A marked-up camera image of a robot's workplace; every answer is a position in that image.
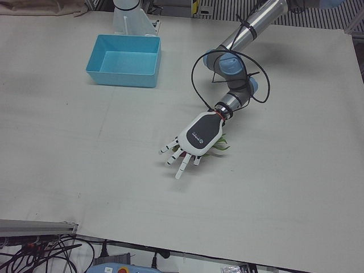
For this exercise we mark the white and grey robot hand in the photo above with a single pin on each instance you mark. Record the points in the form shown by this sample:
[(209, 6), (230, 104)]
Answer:
[(200, 133)]

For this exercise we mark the pink dragon fruit toy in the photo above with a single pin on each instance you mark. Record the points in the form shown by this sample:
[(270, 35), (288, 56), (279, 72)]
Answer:
[(221, 148)]

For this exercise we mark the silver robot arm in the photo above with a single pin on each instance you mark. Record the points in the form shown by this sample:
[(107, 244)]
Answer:
[(256, 22)]

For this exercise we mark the blue plastic bin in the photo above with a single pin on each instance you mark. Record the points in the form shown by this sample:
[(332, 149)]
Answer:
[(125, 76)]

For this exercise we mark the black power plug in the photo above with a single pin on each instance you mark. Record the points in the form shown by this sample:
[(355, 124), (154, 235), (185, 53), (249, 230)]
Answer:
[(104, 250), (155, 258)]

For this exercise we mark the white stand base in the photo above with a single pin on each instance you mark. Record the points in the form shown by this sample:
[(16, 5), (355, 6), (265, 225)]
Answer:
[(128, 20)]

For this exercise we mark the grey ribbed power adapter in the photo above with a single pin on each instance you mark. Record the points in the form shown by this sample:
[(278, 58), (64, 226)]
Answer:
[(113, 258)]

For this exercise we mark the blue grey teach pendant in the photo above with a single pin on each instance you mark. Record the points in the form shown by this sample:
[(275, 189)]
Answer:
[(113, 268)]

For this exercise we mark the beige cloth bag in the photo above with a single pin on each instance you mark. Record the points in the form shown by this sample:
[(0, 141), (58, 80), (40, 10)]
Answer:
[(34, 7)]

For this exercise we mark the yellow black striped post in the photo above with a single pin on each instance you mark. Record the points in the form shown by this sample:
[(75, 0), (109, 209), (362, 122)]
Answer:
[(195, 6)]

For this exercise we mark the aluminium rail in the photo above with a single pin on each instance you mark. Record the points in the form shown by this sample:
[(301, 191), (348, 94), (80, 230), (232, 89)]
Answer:
[(34, 226)]

